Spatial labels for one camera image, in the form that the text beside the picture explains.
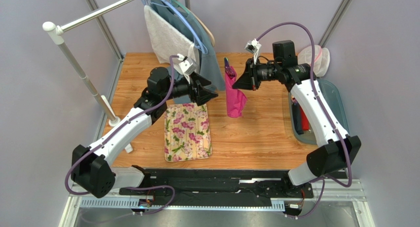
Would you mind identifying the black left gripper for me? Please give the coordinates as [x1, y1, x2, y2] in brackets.
[162, 72, 218, 107]

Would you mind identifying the magenta paper napkin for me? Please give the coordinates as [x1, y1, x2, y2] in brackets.
[225, 66, 247, 118]

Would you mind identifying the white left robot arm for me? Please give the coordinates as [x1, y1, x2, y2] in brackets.
[65, 67, 218, 198]

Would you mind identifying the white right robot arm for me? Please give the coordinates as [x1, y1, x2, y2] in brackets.
[233, 39, 361, 186]

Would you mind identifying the teal blue garment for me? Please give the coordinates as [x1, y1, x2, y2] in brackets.
[151, 0, 226, 91]

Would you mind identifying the blue plastic hanger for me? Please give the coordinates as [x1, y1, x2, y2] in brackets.
[149, 0, 208, 54]

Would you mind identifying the floral placemat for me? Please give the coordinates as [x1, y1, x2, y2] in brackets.
[164, 103, 212, 162]

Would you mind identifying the white towel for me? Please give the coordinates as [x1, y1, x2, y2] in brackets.
[144, 5, 200, 64]

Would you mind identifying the white mesh laundry bag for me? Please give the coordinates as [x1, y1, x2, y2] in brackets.
[297, 45, 331, 77]

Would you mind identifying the teal plastic tray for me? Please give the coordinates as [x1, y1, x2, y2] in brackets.
[288, 78, 349, 145]

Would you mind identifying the green plastic hanger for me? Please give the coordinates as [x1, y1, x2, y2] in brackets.
[169, 0, 191, 14]

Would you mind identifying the wooden hanger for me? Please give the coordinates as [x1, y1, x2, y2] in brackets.
[184, 0, 215, 46]

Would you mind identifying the white clothes rack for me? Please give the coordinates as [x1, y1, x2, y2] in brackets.
[42, 0, 135, 127]

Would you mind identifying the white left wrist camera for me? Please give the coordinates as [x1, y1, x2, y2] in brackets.
[176, 54, 198, 84]

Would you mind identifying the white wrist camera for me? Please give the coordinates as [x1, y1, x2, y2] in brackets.
[245, 39, 261, 64]
[176, 54, 198, 84]

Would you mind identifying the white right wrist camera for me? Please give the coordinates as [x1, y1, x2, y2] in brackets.
[245, 39, 261, 64]

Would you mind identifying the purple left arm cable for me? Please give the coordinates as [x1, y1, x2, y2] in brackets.
[65, 55, 184, 216]

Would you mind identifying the red handled utensil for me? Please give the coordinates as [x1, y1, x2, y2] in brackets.
[300, 108, 310, 131]

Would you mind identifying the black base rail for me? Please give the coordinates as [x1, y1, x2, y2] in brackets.
[119, 168, 314, 207]

